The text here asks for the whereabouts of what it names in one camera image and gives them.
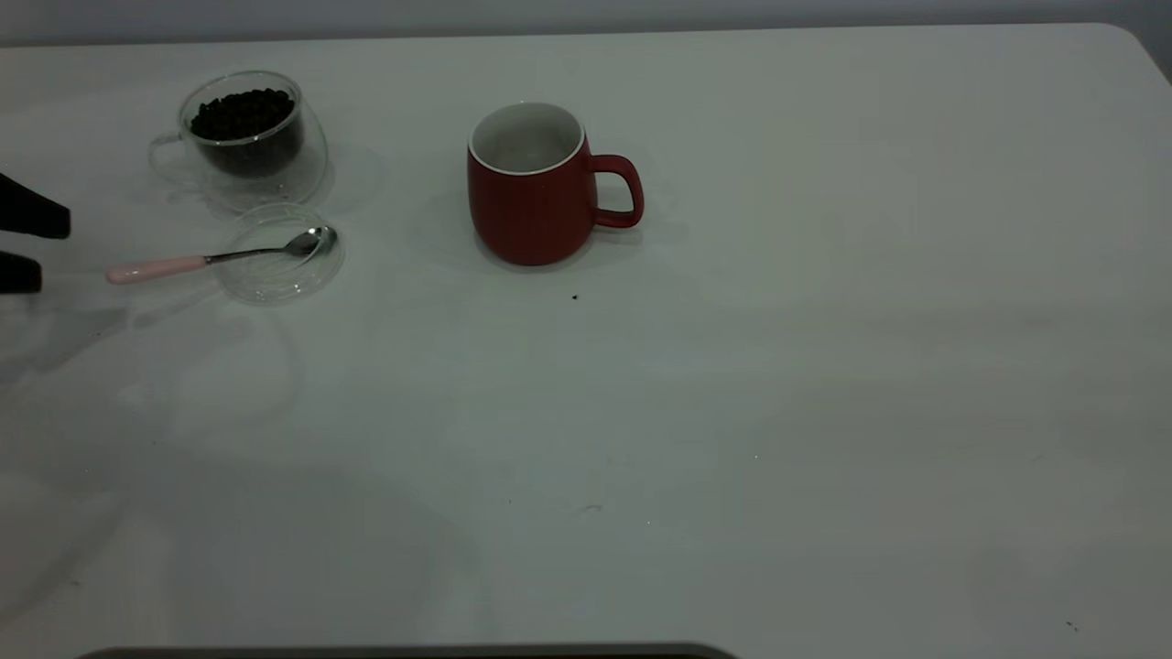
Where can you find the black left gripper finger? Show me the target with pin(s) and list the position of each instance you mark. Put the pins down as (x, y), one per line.
(27, 215)
(16, 273)

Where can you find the red ceramic mug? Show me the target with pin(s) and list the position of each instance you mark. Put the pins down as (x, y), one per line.
(531, 220)

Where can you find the dark coffee beans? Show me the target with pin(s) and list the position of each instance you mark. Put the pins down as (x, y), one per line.
(243, 119)

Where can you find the clear glass double-wall cup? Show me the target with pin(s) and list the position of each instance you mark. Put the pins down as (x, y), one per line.
(275, 188)

